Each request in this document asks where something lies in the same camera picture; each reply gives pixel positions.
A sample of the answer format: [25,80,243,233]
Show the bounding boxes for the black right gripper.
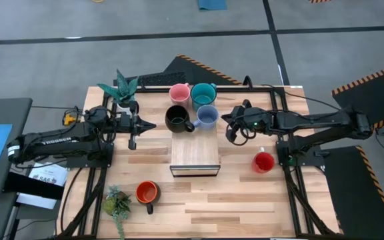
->
[221,99,258,144]

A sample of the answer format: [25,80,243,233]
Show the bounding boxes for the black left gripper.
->
[113,99,157,151]

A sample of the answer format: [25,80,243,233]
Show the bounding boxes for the lavender mug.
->
[193,104,220,131]

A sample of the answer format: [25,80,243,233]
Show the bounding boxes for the all black mug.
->
[164,105,196,134]

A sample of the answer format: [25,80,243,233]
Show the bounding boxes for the teal mug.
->
[190,82,218,111]

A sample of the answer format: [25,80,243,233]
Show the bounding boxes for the pink mug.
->
[169,83,191,108]

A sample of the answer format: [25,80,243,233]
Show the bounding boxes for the red mug white handle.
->
[251,146,276,174]

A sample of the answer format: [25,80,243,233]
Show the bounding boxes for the orange mug black handle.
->
[135,180,161,215]

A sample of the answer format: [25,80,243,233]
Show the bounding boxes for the green snake plant white pot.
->
[97,69,140,109]

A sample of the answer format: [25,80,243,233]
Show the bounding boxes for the black triangular hazard stripe mat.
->
[113,54,243,87]

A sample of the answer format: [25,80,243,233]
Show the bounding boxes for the yellow power plug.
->
[62,113,79,127]

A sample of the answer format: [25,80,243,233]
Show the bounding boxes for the small green succulent plant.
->
[101,185,133,240]

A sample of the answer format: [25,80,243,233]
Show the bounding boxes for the white printed paper sheet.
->
[16,162,69,210]

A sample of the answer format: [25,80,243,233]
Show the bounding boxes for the blue floor mat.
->
[197,0,228,11]

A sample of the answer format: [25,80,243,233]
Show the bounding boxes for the grey desk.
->
[0,97,33,199]

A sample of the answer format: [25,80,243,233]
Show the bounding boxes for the black hazard stripe floor mat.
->
[321,145,384,240]
[331,61,384,129]

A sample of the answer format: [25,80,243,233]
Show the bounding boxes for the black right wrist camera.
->
[247,111,263,126]

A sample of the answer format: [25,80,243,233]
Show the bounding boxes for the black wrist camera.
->
[117,112,131,129]
[247,111,263,126]

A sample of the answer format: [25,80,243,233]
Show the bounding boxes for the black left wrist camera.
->
[117,112,131,129]

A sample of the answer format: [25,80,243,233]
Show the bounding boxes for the black aluminium table frame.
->
[57,85,341,239]

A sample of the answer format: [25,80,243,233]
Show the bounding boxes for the wooden shelf black metal frame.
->
[169,87,222,177]

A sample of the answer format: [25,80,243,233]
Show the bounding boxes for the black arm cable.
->
[255,83,345,111]

